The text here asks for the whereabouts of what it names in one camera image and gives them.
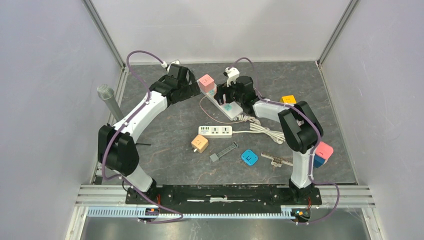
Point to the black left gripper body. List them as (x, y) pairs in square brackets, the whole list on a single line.
[(188, 91)]

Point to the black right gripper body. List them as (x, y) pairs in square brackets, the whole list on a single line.
[(231, 94)]

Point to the long white power strip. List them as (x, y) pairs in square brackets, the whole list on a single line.
[(230, 110)]

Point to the pink cube plug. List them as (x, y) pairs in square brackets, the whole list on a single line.
[(206, 83)]

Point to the yellow cube plug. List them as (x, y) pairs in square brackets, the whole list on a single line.
[(288, 99)]

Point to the small white power strip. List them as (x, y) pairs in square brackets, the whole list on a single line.
[(216, 132)]

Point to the beige dragon plug adapter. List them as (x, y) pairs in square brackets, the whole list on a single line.
[(199, 144)]

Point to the blue plug adapter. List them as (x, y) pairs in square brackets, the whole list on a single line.
[(249, 157)]

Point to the pink and blue block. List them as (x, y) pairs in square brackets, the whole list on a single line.
[(324, 150)]

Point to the dark blue cube socket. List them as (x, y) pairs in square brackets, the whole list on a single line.
[(318, 161)]

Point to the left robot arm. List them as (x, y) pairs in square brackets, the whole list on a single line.
[(117, 150)]

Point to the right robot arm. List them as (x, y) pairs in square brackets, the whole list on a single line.
[(300, 126)]

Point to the silver microphone on stand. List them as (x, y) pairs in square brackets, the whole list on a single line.
[(107, 95)]

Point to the beige toothed ruler piece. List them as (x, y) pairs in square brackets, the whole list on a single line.
[(277, 161)]

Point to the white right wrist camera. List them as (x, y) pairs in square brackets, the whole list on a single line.
[(232, 74)]

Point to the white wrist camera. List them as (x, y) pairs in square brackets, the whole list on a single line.
[(232, 74), (167, 66)]

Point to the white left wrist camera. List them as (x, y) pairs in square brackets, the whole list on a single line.
[(167, 66)]

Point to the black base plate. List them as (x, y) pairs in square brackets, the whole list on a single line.
[(232, 198)]

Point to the aluminium front rail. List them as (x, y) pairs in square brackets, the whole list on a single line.
[(113, 201)]

